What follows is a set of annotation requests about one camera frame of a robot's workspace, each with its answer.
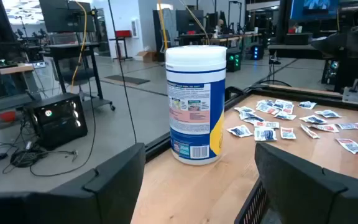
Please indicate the black plastic basket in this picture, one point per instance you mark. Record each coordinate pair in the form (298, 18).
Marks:
(253, 205)

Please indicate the grey arm base bracket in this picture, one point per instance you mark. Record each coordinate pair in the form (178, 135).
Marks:
(353, 93)

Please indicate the wooden top grey workbench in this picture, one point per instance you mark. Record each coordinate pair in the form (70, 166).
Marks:
(5, 69)

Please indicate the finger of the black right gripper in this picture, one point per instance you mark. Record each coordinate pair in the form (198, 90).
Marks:
(334, 43)

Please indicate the black rolling cart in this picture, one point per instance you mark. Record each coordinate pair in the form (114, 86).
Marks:
(73, 48)

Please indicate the black computer tower round light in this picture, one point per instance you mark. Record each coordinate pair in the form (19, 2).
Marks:
(57, 124)

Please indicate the computer tower green lights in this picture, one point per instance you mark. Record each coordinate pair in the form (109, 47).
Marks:
(233, 60)

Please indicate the white blue yellow wipes canister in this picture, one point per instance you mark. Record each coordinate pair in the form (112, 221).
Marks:
(194, 93)

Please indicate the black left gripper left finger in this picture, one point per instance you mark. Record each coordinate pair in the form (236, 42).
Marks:
(73, 205)

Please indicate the black monitor on cart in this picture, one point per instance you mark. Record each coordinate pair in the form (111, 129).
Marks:
(64, 17)

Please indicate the red object under workbench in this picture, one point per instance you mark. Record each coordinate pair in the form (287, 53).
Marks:
(7, 116)

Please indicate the computer tower blue lights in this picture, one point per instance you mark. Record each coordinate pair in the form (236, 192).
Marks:
(256, 51)

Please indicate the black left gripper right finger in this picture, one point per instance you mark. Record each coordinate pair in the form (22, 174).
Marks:
(306, 199)

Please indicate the white packet blue print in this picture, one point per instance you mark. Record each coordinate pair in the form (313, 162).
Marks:
(307, 104)
(265, 134)
(244, 115)
(240, 131)
(312, 119)
(284, 116)
(244, 109)
(328, 114)
(264, 102)
(282, 102)
(253, 119)

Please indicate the cardboard box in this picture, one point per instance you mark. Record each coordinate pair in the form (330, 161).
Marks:
(148, 56)

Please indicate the red box on stand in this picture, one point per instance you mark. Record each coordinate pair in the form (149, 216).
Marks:
(123, 33)

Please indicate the dark floor mat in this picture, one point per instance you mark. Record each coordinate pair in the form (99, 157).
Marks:
(126, 79)

